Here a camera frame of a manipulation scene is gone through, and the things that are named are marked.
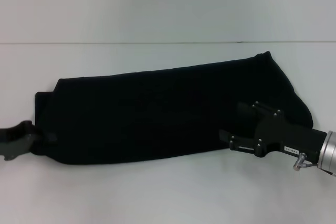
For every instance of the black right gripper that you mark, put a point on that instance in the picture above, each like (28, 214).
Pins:
(288, 137)

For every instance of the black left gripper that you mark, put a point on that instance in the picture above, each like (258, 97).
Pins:
(15, 140)

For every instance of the black t-shirt with FREE print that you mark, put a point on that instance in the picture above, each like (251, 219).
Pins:
(168, 119)

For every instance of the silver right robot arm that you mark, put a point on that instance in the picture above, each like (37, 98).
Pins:
(328, 153)

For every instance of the silver metal knob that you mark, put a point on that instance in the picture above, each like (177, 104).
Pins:
(299, 161)

